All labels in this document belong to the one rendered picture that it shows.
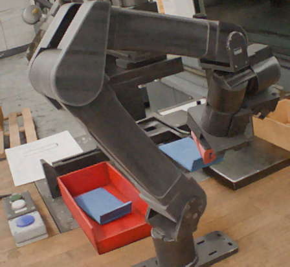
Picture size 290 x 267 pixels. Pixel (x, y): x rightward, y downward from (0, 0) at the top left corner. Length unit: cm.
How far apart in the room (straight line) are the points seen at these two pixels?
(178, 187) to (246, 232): 21
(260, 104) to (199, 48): 18
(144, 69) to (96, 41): 48
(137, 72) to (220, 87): 34
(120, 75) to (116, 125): 42
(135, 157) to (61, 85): 15
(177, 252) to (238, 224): 17
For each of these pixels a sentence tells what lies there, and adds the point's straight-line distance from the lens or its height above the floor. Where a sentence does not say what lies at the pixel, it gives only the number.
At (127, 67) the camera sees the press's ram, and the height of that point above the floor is 114.
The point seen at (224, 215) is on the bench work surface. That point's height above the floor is 90.
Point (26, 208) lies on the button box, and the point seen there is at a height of 93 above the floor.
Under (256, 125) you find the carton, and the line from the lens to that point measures 113.
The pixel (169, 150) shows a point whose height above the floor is 99.
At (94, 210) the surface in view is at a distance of 94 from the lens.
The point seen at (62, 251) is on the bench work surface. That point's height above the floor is 90.
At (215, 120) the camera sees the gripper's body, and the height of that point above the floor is 110.
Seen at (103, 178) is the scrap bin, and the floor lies 92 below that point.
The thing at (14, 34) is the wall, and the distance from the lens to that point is 1022.
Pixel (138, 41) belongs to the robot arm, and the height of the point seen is 127.
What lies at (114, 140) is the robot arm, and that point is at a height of 116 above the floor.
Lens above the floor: 136
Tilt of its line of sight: 19 degrees down
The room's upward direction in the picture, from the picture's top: 11 degrees counter-clockwise
